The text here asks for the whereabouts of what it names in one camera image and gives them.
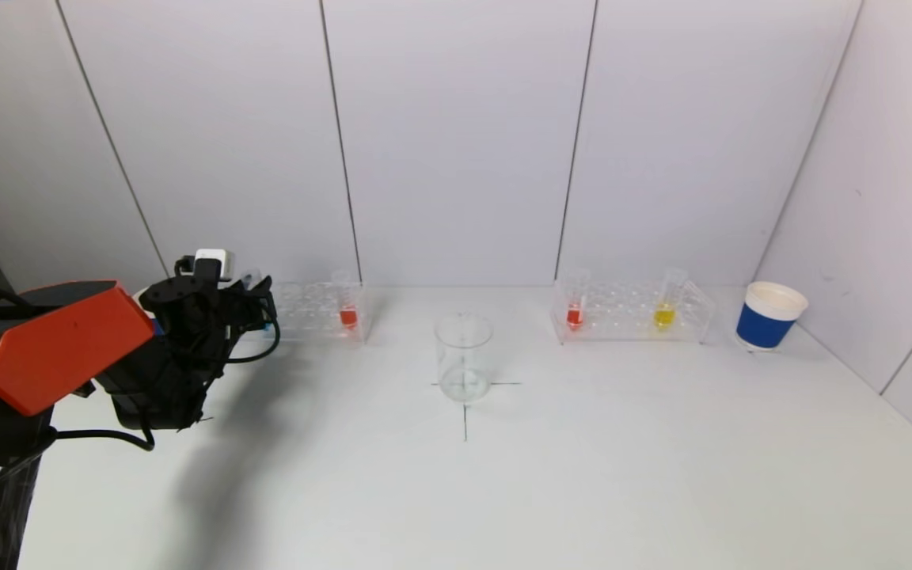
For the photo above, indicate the clear glass beaker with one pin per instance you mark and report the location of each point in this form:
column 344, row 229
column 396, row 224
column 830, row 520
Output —
column 464, row 372

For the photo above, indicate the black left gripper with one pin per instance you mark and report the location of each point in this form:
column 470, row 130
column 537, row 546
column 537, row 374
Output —
column 255, row 303

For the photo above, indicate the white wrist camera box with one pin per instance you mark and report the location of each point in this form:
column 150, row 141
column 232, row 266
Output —
column 214, row 263

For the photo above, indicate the red pigment test tube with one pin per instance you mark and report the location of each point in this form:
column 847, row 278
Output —
column 348, row 317
column 574, row 317

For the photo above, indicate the clear acrylic test tube rack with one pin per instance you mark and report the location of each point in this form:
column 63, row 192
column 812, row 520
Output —
column 313, row 313
column 622, row 310

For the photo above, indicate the yellow pigment test tube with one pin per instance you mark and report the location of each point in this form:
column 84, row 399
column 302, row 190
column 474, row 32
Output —
column 663, row 317

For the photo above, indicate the orange and black left arm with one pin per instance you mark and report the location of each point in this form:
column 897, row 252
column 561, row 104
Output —
column 60, row 348

